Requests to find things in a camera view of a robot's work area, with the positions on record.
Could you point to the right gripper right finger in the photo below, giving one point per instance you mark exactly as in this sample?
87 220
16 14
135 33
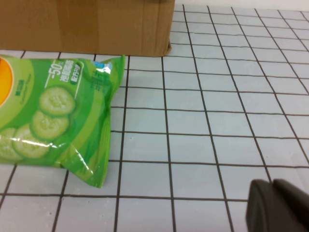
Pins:
297 205

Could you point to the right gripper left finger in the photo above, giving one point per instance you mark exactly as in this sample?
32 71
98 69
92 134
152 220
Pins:
263 210

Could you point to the green Lays cucumber chips bag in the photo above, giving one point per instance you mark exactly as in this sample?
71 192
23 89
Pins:
60 108

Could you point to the white black-grid tablecloth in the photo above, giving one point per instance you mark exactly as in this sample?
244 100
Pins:
193 120

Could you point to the large open cardboard box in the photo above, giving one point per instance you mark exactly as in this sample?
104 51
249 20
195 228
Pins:
84 24

